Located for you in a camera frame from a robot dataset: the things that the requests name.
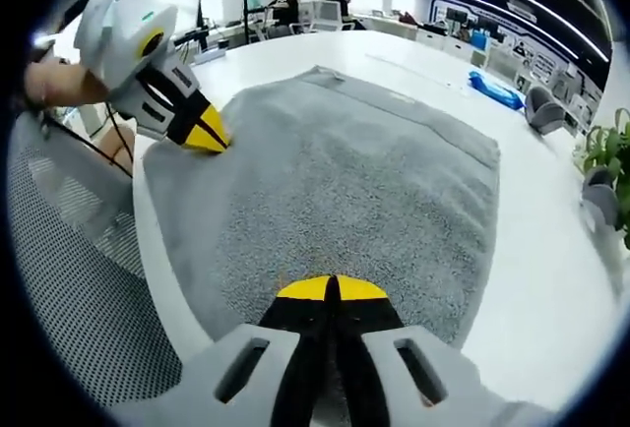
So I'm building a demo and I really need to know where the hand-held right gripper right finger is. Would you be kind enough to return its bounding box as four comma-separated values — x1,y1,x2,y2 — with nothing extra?
334,274,488,427

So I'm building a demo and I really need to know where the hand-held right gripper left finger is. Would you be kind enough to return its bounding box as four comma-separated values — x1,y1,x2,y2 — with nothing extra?
171,274,341,427

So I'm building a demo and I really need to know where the gray towel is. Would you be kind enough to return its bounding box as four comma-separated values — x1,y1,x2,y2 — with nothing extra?
142,65,501,349

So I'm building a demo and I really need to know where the person's left hand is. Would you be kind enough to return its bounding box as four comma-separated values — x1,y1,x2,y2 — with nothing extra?
46,60,113,106

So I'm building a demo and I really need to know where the white power strip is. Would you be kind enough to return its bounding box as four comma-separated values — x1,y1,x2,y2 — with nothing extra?
194,47,228,65

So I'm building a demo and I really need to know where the person's leg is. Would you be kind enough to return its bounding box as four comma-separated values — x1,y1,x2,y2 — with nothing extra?
95,124,136,175

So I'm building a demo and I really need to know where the white computer monitor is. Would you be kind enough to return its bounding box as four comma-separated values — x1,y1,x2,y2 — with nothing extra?
166,0,204,30

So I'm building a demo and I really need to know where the white mesh office chair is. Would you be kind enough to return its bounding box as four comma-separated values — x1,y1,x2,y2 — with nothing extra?
7,111,198,408

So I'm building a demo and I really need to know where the blue wipes packet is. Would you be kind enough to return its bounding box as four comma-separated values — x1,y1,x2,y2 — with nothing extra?
467,70,527,112

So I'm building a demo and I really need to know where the green potted plant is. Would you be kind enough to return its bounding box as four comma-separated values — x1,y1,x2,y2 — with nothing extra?
573,106,630,251

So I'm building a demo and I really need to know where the black cable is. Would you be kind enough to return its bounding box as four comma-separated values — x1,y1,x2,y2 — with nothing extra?
42,101,135,182

